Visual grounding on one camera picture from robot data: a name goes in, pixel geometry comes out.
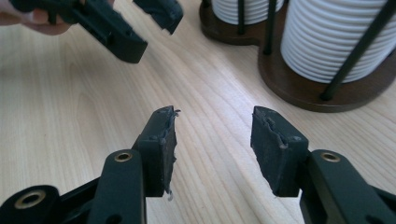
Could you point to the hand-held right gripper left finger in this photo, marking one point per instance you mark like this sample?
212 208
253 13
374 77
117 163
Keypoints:
155 155

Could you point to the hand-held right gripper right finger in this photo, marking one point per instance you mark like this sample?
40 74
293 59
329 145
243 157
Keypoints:
277 155

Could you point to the small white cup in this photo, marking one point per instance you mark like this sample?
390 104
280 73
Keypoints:
227 11

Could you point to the stack of white cups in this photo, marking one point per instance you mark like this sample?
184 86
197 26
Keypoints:
323 37

